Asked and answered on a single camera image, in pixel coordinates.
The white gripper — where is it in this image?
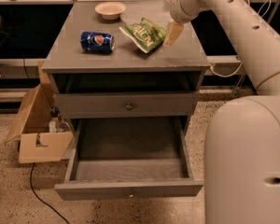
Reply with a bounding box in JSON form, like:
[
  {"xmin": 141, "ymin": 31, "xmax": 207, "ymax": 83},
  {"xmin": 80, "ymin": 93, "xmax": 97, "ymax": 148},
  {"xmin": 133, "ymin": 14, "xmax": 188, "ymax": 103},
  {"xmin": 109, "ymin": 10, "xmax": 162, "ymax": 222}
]
[{"xmin": 163, "ymin": 0, "xmax": 200, "ymax": 46}]

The green jalapeno chip bag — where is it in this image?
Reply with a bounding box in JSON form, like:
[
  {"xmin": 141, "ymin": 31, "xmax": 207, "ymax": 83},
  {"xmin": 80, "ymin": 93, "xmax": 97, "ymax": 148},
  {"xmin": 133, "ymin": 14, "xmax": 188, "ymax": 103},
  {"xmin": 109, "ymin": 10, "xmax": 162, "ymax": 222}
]
[{"xmin": 119, "ymin": 18, "xmax": 167, "ymax": 54}]

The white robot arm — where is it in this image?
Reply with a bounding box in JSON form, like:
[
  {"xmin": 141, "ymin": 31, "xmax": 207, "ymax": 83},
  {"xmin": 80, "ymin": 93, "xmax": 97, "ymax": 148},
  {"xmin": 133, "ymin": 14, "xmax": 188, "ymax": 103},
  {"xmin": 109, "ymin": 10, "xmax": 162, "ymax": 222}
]
[{"xmin": 165, "ymin": 0, "xmax": 280, "ymax": 224}]

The grey wooden drawer cabinet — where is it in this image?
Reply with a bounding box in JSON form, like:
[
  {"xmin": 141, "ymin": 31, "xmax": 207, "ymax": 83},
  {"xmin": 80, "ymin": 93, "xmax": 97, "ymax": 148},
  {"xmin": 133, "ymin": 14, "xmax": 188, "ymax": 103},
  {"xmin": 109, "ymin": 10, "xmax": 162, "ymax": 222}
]
[{"xmin": 43, "ymin": 0, "xmax": 208, "ymax": 128}]

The closed grey upper drawer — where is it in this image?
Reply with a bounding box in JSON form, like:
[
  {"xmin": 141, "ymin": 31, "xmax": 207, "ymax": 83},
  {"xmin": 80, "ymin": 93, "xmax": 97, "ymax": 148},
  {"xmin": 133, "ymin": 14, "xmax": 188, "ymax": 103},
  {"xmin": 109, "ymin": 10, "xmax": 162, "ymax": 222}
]
[{"xmin": 54, "ymin": 91, "xmax": 199, "ymax": 119}]

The open grey lower drawer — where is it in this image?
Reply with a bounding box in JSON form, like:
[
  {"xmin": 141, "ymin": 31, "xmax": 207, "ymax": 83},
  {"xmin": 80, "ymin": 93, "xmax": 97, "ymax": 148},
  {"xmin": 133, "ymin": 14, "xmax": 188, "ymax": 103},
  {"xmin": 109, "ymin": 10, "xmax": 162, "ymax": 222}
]
[{"xmin": 55, "ymin": 117, "xmax": 203, "ymax": 201}]

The white paper bowl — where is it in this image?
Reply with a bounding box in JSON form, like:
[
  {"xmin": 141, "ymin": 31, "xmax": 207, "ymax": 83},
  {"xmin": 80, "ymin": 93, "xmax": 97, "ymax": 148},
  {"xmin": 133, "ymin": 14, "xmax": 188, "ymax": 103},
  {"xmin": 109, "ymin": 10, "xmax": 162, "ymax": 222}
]
[{"xmin": 95, "ymin": 2, "xmax": 126, "ymax": 21}]

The blue pepsi can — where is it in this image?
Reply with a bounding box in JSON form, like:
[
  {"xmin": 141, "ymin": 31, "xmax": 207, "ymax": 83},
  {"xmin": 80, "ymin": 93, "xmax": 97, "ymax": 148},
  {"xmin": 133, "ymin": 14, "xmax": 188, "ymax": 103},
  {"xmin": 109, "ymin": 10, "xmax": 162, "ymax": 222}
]
[{"xmin": 80, "ymin": 32, "xmax": 115, "ymax": 52}]

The metal stand pole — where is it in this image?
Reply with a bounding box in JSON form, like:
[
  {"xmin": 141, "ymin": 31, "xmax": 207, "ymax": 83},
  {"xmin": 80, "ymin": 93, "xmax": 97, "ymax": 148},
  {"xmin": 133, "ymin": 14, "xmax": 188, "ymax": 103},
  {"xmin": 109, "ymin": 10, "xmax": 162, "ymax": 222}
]
[{"xmin": 231, "ymin": 0, "xmax": 280, "ymax": 98}]

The open cardboard box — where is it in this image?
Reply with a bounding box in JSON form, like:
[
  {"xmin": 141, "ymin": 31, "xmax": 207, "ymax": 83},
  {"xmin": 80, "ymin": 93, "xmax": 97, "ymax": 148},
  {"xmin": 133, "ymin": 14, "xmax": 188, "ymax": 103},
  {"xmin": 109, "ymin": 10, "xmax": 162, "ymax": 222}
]
[{"xmin": 5, "ymin": 62, "xmax": 73, "ymax": 163}]

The white hanging cable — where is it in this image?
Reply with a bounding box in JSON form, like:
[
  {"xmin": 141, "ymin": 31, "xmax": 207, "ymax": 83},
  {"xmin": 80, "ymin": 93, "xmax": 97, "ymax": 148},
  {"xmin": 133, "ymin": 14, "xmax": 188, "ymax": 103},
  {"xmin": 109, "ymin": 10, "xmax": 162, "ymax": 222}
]
[{"xmin": 208, "ymin": 0, "xmax": 273, "ymax": 78}]

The metal window rail ledge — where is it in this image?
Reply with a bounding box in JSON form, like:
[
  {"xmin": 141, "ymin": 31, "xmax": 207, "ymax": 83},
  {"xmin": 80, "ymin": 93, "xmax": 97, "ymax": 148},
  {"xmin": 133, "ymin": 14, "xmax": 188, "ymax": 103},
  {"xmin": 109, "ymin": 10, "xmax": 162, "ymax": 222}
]
[{"xmin": 0, "ymin": 55, "xmax": 240, "ymax": 79}]

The black floor cable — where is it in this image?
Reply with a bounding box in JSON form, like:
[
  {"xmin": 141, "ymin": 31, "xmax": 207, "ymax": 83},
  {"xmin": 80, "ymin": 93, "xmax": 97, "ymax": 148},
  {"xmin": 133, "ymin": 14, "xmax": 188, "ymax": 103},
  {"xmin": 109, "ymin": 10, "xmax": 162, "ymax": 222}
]
[{"xmin": 29, "ymin": 162, "xmax": 71, "ymax": 224}]

